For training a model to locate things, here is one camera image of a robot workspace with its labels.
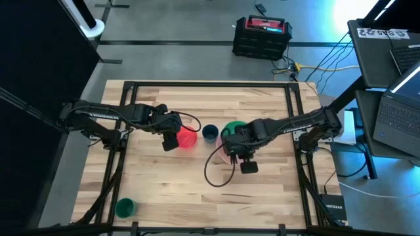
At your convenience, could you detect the black laptop keyboard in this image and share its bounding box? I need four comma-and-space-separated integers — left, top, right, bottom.
389, 43, 420, 77

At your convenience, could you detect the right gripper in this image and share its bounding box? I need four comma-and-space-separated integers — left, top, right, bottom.
222, 126, 261, 166

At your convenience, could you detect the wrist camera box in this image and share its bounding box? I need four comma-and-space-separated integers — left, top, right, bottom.
161, 132, 180, 152
240, 159, 259, 175

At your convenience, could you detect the black aluminium table frame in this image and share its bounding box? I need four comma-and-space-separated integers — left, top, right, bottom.
70, 80, 349, 236

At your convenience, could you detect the dark blue plastic cup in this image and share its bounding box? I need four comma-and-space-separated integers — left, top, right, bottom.
201, 124, 220, 144

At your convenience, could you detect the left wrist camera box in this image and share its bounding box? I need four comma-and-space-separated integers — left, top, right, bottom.
161, 132, 180, 152

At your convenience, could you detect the red cup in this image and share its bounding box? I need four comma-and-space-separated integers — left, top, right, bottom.
176, 125, 198, 149

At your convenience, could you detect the black Netgear network switch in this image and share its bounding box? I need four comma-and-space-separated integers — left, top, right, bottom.
319, 193, 348, 222

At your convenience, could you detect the open black laptop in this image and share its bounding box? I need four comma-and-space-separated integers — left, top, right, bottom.
372, 60, 420, 159

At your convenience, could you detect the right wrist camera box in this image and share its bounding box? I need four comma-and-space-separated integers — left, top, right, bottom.
240, 159, 259, 175

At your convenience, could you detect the yellow extension cord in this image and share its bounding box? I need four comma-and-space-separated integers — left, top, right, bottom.
293, 62, 360, 73

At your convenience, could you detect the green plastic bowl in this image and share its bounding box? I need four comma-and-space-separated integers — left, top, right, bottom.
220, 120, 249, 139

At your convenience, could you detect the white floor cable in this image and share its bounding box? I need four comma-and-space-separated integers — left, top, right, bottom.
337, 182, 420, 199

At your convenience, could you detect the white round stand base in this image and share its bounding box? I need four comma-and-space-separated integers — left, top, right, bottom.
62, 0, 106, 41

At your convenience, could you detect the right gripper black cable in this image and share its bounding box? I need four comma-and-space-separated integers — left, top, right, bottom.
203, 143, 238, 188

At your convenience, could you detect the dark grey desk top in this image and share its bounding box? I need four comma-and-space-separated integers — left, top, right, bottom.
346, 18, 420, 89

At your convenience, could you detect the black and red toolbox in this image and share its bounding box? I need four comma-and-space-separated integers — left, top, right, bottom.
232, 14, 293, 62

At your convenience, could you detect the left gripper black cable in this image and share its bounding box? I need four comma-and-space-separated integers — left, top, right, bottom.
169, 110, 202, 133

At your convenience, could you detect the black floor cable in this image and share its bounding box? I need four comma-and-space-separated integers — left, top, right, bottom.
337, 159, 369, 180

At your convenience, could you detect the large black partition panel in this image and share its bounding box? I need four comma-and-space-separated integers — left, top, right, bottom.
0, 0, 101, 230

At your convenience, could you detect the pale pink plastic bowl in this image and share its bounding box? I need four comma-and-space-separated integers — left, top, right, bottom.
215, 136, 244, 165

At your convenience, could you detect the green plastic cup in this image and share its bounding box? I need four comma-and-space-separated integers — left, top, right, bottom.
114, 197, 138, 219

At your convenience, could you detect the white box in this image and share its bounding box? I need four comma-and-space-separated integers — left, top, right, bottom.
333, 109, 357, 146

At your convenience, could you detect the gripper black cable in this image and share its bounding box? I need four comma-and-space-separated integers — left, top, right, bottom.
203, 143, 238, 188
169, 110, 202, 133

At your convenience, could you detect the white paper label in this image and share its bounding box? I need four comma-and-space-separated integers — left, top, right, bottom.
356, 28, 411, 41

